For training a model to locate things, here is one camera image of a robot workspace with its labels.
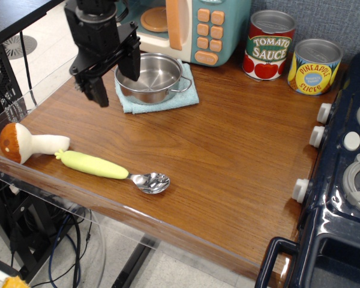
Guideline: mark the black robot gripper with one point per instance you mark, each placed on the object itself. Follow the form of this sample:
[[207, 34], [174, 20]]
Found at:
[[103, 42]]

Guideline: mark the silver steel pot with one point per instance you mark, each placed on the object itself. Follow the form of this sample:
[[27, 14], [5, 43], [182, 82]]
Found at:
[[161, 78]]

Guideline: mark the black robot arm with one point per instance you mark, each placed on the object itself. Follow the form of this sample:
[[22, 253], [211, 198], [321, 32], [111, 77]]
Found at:
[[102, 44]]

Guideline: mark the light blue rag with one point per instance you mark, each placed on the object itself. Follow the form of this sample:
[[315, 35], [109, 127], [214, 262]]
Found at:
[[187, 98]]

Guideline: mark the teal toy microwave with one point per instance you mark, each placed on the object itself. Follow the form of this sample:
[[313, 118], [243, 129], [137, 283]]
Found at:
[[199, 32]]

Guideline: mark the plush mushroom toy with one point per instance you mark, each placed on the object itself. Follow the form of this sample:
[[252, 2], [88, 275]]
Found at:
[[18, 144]]

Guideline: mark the tomato sauce can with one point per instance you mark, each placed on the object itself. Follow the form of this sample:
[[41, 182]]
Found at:
[[269, 40]]

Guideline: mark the clear acrylic table guard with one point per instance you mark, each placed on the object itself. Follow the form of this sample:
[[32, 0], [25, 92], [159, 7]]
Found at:
[[201, 211]]

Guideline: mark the black side table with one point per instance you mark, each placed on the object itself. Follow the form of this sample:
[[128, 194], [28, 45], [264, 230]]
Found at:
[[15, 16]]

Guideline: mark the pineapple slices can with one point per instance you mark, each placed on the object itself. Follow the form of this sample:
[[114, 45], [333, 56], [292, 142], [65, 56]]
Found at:
[[314, 66]]

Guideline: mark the dark blue toy stove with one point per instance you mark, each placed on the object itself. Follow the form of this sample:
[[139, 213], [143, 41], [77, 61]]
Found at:
[[327, 251]]

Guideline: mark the spoon with green handle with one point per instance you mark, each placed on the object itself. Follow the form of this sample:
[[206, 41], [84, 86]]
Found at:
[[151, 183]]

